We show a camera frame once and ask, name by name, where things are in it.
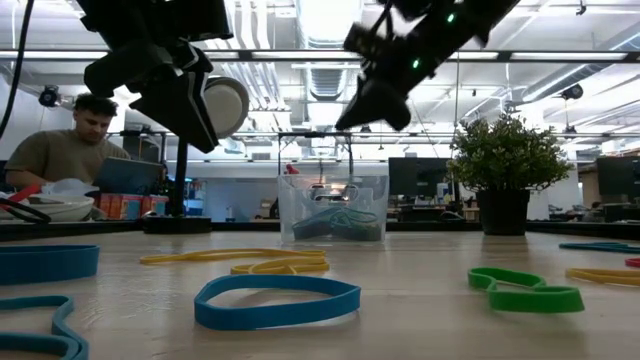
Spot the clear plastic wrap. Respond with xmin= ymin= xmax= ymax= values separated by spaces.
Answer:
xmin=39 ymin=178 xmax=100 ymax=197

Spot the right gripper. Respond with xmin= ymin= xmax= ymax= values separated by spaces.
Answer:
xmin=334 ymin=0 xmax=482 ymax=133

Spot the teal rubber band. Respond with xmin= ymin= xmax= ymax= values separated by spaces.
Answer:
xmin=291 ymin=206 xmax=380 ymax=241
xmin=558 ymin=241 xmax=640 ymax=255

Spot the clear plastic bin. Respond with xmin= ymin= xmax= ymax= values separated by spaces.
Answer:
xmin=277 ymin=173 xmax=390 ymax=246

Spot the orange cardboard box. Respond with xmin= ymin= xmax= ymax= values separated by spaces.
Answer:
xmin=94 ymin=193 xmax=170 ymax=221

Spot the green plant in black pot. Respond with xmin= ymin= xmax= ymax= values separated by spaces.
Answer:
xmin=446 ymin=113 xmax=572 ymax=238

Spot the white bowl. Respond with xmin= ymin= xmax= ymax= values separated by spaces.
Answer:
xmin=0 ymin=193 xmax=96 ymax=224

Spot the black hanging cable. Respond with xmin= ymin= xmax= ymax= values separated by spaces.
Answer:
xmin=0 ymin=0 xmax=36 ymax=139

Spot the black rectangular stand frame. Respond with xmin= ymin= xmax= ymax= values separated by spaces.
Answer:
xmin=277 ymin=131 xmax=354 ymax=176

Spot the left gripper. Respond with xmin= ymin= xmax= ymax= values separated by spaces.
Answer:
xmin=74 ymin=0 xmax=220 ymax=154

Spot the red handled tool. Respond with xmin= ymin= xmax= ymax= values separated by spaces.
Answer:
xmin=0 ymin=183 xmax=43 ymax=206

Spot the silver ventilation duct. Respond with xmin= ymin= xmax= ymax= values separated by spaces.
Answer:
xmin=294 ymin=0 xmax=366 ymax=101

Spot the blue rubber band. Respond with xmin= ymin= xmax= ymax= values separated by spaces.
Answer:
xmin=193 ymin=273 xmax=363 ymax=333
xmin=0 ymin=244 xmax=101 ymax=287

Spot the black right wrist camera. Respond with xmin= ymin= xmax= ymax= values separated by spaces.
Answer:
xmin=343 ymin=22 xmax=389 ymax=64

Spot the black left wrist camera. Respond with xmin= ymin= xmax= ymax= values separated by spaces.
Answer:
xmin=149 ymin=0 xmax=235 ymax=42

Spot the black thin cord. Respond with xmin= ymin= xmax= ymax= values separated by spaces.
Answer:
xmin=0 ymin=197 xmax=53 ymax=225

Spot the green rubber band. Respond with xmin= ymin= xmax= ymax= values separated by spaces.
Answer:
xmin=467 ymin=266 xmax=586 ymax=315

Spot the person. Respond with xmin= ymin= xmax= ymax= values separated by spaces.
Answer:
xmin=3 ymin=93 xmax=132 ymax=190

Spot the black computer monitor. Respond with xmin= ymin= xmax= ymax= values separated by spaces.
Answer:
xmin=388 ymin=157 xmax=454 ymax=197
xmin=595 ymin=155 xmax=640 ymax=204

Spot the yellow rubber band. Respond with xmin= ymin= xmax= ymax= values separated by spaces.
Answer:
xmin=564 ymin=267 xmax=640 ymax=289
xmin=229 ymin=256 xmax=331 ymax=277
xmin=138 ymin=247 xmax=329 ymax=266

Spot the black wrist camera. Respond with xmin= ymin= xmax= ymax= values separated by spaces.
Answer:
xmin=343 ymin=22 xmax=389 ymax=64
xmin=149 ymin=0 xmax=235 ymax=42

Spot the gray rubber band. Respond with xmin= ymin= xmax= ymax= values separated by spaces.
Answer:
xmin=0 ymin=295 xmax=91 ymax=360

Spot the grey laptop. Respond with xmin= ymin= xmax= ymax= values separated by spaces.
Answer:
xmin=93 ymin=156 xmax=166 ymax=196

